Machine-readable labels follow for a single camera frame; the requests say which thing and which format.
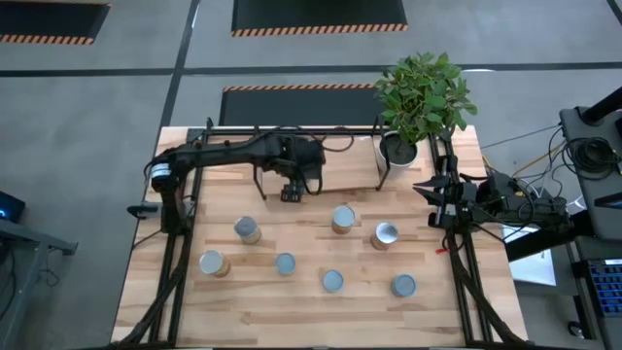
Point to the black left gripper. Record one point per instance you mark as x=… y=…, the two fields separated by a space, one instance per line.
x=299 y=155

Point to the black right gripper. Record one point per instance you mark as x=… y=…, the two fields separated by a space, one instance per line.
x=464 y=195

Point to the tall green beans can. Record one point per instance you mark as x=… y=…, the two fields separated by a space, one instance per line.
x=343 y=218

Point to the tall yellow-green labelled can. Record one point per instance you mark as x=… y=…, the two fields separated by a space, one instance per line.
x=247 y=228

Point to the tall corn can orange label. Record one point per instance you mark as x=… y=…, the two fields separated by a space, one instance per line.
x=404 y=285
x=385 y=234

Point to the short bean-pattern yellow can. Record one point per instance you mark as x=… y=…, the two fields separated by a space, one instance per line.
x=286 y=264

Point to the short mushroom can yellow green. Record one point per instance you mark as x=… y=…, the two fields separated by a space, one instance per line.
x=333 y=281

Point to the tall oranges can green label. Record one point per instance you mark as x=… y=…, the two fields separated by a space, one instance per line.
x=213 y=263

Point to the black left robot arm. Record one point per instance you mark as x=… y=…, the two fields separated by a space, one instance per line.
x=214 y=154

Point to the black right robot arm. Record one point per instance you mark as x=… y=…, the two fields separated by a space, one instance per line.
x=534 y=209

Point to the white plant pot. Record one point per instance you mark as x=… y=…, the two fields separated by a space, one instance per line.
x=398 y=171

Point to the small red clip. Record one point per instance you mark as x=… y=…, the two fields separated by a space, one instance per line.
x=442 y=252

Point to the black mat with hazard stripe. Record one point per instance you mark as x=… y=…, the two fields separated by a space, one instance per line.
x=316 y=12
x=291 y=107
x=48 y=17

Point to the green leafy plant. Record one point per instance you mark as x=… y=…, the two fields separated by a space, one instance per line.
x=423 y=97

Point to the white sheet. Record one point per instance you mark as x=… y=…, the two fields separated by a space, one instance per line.
x=534 y=265

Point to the grey side stand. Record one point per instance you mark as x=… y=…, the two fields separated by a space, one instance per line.
x=602 y=185

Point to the black pole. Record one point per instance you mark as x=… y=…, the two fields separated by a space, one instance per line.
x=605 y=104

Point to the blue keyed control panel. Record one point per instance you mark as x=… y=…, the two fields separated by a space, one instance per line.
x=607 y=287

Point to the black device with blue light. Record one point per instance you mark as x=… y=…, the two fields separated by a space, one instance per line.
x=10 y=206

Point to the wooden shelf with black frame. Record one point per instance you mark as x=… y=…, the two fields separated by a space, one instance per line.
x=350 y=170

